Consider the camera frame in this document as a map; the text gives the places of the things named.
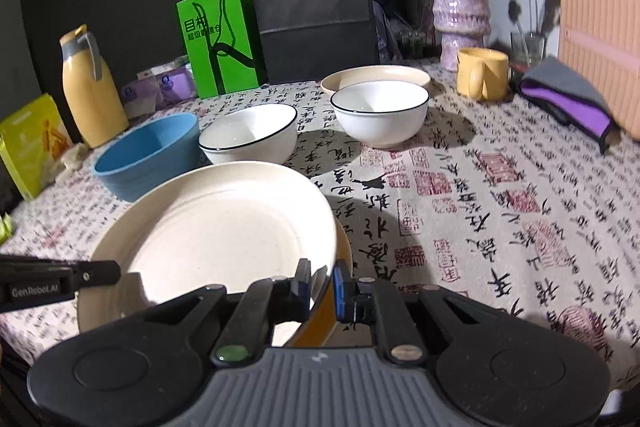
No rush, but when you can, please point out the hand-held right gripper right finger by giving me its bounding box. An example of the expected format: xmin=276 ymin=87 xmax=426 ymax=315
xmin=331 ymin=259 xmax=506 ymax=364

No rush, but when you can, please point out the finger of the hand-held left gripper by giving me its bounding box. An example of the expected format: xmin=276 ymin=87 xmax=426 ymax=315
xmin=65 ymin=259 xmax=122 ymax=292

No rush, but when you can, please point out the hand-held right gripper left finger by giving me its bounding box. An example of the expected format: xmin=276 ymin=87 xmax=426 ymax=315
xmin=131 ymin=258 xmax=326 ymax=369

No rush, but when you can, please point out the cream deep plate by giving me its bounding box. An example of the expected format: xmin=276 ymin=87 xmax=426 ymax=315
xmin=321 ymin=66 xmax=432 ymax=98
xmin=77 ymin=161 xmax=337 ymax=348

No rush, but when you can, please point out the blue bowl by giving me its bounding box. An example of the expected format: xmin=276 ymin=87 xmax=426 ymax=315
xmin=94 ymin=113 xmax=201 ymax=202

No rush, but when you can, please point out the white bowl with black rim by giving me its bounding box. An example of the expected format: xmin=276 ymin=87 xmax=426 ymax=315
xmin=330 ymin=81 xmax=430 ymax=148
xmin=198 ymin=103 xmax=299 ymax=166

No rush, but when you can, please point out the yellow snack box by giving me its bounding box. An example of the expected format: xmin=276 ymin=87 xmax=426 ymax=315
xmin=0 ymin=93 xmax=75 ymax=200

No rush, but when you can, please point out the yellow thermos jug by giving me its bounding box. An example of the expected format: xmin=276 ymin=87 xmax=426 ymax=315
xmin=60 ymin=24 xmax=130 ymax=148

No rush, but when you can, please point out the purple tissue pack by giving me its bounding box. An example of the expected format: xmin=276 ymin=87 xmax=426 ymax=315
xmin=159 ymin=64 xmax=196 ymax=102
xmin=122 ymin=74 xmax=163 ymax=112

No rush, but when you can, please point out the calligraphy printed tablecloth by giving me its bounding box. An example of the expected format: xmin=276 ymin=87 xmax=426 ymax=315
xmin=0 ymin=57 xmax=640 ymax=388

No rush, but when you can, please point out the green paper bag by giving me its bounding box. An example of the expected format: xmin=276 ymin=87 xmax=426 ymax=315
xmin=176 ymin=0 xmax=266 ymax=99

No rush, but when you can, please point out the yellow mug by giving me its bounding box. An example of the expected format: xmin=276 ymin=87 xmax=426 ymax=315
xmin=456 ymin=48 xmax=510 ymax=102

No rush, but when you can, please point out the grey and purple pouch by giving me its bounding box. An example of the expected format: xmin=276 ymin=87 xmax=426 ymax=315
xmin=517 ymin=56 xmax=623 ymax=154

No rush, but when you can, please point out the purple ceramic vase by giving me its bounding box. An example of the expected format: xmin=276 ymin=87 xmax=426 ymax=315
xmin=432 ymin=0 xmax=491 ymax=72

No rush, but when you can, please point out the clear drinking glass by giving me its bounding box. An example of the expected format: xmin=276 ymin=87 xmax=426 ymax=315
xmin=510 ymin=32 xmax=546 ymax=70

